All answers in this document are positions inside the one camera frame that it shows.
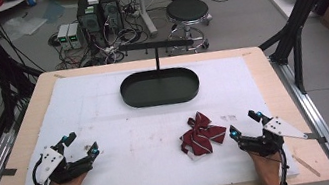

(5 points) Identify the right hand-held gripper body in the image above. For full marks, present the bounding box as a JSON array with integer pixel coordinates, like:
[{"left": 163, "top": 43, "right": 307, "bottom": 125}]
[{"left": 235, "top": 112, "right": 311, "bottom": 162}]

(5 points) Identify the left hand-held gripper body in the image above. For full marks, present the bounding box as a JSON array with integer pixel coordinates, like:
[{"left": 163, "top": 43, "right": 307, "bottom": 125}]
[{"left": 30, "top": 139, "right": 96, "bottom": 185}]

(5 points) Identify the dark red striped bow tie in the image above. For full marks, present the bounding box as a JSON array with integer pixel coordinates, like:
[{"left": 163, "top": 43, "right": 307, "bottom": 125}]
[{"left": 174, "top": 106, "right": 232, "bottom": 163}]

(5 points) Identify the black oval tray hanger stand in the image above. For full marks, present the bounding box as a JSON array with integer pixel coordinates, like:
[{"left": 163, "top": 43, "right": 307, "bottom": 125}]
[{"left": 112, "top": 32, "right": 205, "bottom": 113}]

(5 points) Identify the person's right hand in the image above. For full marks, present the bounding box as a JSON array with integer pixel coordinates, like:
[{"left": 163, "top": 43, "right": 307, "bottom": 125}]
[{"left": 246, "top": 145, "right": 286, "bottom": 185}]

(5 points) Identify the light wooden table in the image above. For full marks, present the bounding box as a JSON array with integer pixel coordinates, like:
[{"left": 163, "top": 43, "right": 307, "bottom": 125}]
[{"left": 0, "top": 26, "right": 329, "bottom": 185}]

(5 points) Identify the white foam mat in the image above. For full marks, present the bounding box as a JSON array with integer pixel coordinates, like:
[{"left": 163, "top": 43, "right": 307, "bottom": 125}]
[{"left": 0, "top": 41, "right": 301, "bottom": 185}]

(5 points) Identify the black tape strip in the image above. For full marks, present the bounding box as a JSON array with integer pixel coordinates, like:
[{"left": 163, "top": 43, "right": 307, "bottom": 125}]
[{"left": 0, "top": 166, "right": 19, "bottom": 179}]

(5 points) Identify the thin wooden stick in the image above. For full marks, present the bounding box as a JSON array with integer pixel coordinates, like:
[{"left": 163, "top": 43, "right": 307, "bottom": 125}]
[{"left": 291, "top": 150, "right": 322, "bottom": 182}]

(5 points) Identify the grey tape strip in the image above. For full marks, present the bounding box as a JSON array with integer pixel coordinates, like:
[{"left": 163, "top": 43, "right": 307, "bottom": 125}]
[{"left": 305, "top": 130, "right": 328, "bottom": 146}]

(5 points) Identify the grey power supply unit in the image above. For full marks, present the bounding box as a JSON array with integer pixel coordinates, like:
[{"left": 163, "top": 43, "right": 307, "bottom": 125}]
[
  {"left": 55, "top": 22, "right": 75, "bottom": 52},
  {"left": 66, "top": 21, "right": 87, "bottom": 51}
]

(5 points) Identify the clear plastic sheet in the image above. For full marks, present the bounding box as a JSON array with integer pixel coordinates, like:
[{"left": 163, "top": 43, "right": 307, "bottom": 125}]
[{"left": 0, "top": 10, "right": 51, "bottom": 41}]

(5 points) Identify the black computer tower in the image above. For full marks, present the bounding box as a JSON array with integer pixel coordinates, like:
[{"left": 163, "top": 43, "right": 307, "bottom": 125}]
[
  {"left": 73, "top": 0, "right": 109, "bottom": 50},
  {"left": 98, "top": 0, "right": 126, "bottom": 36}
]

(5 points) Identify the black round stool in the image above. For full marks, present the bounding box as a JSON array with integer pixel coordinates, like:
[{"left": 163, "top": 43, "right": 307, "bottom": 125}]
[{"left": 159, "top": 0, "right": 219, "bottom": 57}]

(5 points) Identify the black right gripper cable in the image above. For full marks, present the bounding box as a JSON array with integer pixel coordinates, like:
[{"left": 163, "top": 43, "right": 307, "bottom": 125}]
[{"left": 273, "top": 147, "right": 293, "bottom": 185}]

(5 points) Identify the tangle of floor cables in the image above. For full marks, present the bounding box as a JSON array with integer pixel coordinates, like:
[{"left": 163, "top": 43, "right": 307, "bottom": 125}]
[{"left": 46, "top": 16, "right": 154, "bottom": 74}]

